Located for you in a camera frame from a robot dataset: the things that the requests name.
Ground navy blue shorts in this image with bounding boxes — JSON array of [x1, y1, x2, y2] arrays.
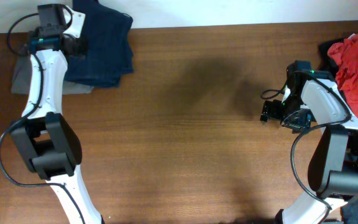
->
[[65, 0, 134, 88]]

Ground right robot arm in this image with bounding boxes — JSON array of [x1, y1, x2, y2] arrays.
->
[[260, 60, 358, 224]]

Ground black garment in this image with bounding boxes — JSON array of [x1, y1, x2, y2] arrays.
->
[[318, 38, 344, 77]]

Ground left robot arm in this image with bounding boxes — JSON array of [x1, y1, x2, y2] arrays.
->
[[5, 4, 104, 223]]

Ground folded grey shorts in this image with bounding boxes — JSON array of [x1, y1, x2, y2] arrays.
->
[[11, 57, 94, 95]]

